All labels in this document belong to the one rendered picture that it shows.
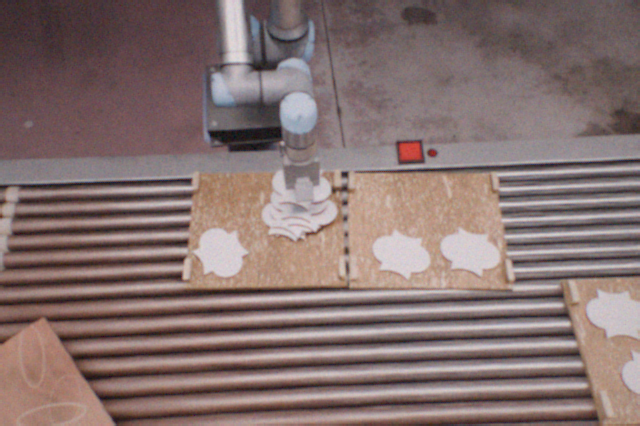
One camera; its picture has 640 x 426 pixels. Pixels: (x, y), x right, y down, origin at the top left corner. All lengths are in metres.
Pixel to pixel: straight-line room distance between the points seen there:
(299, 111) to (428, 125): 1.84
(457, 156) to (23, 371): 1.23
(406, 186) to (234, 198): 0.48
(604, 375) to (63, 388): 1.20
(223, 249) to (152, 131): 1.57
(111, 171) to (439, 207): 0.92
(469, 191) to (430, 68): 1.65
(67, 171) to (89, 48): 1.74
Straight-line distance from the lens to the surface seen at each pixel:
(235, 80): 1.39
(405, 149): 1.82
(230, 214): 1.69
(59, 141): 3.22
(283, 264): 1.61
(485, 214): 1.74
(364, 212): 1.69
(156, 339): 1.60
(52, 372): 1.51
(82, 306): 1.68
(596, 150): 1.99
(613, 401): 1.63
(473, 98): 3.25
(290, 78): 1.39
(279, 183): 1.57
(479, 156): 1.87
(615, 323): 1.69
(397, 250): 1.63
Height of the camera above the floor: 2.38
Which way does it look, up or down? 59 degrees down
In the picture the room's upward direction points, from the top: straight up
